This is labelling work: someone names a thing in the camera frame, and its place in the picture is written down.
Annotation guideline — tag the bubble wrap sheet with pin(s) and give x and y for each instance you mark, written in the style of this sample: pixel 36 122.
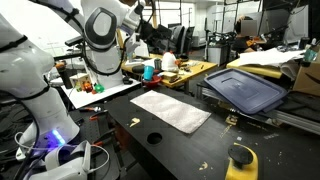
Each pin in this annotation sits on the bubble wrap sheet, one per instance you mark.
pixel 170 110

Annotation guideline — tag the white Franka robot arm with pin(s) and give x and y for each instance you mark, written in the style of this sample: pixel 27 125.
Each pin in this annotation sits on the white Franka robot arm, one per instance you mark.
pixel 40 110

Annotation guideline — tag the red plastic bowl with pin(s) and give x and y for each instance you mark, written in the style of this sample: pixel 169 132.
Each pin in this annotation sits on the red plastic bowl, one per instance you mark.
pixel 155 81

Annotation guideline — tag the teal plastic cup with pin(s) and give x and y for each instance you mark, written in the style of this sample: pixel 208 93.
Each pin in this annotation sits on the teal plastic cup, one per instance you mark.
pixel 148 73

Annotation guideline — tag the wooden yellow table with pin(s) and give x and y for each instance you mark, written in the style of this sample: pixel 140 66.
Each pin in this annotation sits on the wooden yellow table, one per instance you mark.
pixel 193 71

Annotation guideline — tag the beige tape scrap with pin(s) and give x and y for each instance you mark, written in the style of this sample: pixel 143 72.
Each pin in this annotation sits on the beige tape scrap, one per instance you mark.
pixel 134 122

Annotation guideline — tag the white board panel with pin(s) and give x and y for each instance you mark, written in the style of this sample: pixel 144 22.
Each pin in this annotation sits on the white board panel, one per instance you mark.
pixel 142 50

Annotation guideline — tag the black office chair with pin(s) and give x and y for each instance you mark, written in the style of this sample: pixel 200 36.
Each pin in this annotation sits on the black office chair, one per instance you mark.
pixel 176 38

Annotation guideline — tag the green toy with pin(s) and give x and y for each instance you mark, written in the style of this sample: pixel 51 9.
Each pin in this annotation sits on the green toy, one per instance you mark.
pixel 99 88

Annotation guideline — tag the orange toy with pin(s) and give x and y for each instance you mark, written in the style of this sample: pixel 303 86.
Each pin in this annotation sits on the orange toy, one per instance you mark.
pixel 87 87

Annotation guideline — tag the blue plastic bin lid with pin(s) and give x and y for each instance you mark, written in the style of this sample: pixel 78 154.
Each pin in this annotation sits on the blue plastic bin lid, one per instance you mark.
pixel 245 90

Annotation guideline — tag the black cylinder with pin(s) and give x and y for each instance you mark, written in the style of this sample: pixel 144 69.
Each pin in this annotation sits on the black cylinder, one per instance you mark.
pixel 65 76

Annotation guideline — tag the yellow flat board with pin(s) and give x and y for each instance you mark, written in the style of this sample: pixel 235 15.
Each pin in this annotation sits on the yellow flat board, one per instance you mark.
pixel 256 70

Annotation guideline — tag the stack of white papers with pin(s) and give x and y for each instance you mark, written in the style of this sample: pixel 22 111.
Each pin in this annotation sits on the stack of white papers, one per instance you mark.
pixel 270 56

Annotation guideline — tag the white VR headset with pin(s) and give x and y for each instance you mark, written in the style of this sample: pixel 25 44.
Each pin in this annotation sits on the white VR headset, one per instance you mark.
pixel 66 163

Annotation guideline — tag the small cardboard box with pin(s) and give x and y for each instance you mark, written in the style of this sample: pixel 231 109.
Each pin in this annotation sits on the small cardboard box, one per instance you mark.
pixel 308 80

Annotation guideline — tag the laptop computer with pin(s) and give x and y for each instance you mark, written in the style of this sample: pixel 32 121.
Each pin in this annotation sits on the laptop computer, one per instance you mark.
pixel 297 23

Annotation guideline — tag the aluminium frame table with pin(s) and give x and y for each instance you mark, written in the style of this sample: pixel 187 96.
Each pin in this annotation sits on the aluminium frame table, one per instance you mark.
pixel 300 120

